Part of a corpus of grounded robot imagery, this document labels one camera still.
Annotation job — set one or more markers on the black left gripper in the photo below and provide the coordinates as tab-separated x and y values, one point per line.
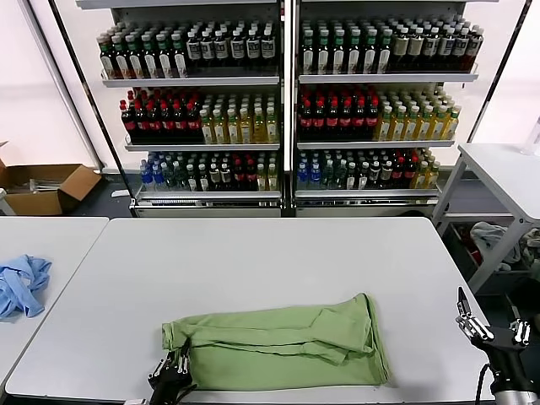
169	388

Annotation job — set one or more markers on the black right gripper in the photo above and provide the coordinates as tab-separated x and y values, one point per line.
508	363

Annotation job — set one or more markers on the green t-shirt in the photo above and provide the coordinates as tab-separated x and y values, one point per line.
274	337

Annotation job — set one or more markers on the dark storage crate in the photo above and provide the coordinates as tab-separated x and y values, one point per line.
506	282

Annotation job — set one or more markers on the red cloth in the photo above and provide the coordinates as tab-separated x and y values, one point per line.
471	253

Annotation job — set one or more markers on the olive grey crumpled cloth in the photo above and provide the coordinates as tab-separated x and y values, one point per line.
532	244

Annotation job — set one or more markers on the pale grey crumpled cloth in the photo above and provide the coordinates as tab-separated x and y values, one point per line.
489	235

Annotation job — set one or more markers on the white side table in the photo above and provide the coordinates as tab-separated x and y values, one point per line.
498	177

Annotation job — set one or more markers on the yellow juice bottle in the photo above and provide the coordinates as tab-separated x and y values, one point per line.
206	131
412	127
399	127
433	176
259	130
273	181
452	125
219	131
426	127
439	125
261	181
246	130
420	176
385	127
272	129
233	131

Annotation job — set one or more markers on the blue crumpled cloth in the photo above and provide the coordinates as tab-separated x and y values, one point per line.
21	287

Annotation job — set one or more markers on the red cap cola bottle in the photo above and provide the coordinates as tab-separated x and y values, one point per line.
372	120
359	121
127	125
167	125
398	171
333	122
141	125
306	122
180	125
238	175
346	122
320	122
250	175
154	125
193	124
410	170

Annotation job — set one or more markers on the small white scrap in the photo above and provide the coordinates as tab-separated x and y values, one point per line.
118	192

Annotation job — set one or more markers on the green cap white label bottle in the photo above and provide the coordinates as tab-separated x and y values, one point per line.
179	63
323	58
369	58
121	63
149	63
385	58
338	58
309	58
192	182
203	182
164	63
354	58
135	63
352	180
363	180
106	63

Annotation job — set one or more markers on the green label water bottle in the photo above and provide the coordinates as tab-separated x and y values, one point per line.
327	177
169	180
339	177

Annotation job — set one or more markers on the blue label water bottle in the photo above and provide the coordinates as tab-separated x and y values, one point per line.
145	179
157	179
314	176
302	176

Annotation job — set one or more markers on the white cap dark drink bottle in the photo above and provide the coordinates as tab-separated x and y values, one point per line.
374	172
193	51
206	50
386	172
445	44
460	44
266	48
225	175
236	50
220	50
252	50
431	44
214	175
475	43

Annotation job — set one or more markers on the open cardboard box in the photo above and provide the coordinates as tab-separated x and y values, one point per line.
42	202

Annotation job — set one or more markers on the clear plastic packaging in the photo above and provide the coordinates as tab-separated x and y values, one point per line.
34	185

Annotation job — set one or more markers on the grey drinks display rack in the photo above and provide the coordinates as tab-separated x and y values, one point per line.
190	80
379	77

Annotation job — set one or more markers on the dark bottle tan label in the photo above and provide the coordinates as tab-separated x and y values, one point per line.
401	44
417	44

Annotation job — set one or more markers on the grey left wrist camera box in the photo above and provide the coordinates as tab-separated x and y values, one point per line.
136	402

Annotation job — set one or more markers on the black slanted frame pole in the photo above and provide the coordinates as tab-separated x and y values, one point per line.
122	182
499	71

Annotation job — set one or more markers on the white slanted frame bar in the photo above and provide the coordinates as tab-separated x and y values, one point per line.
63	84

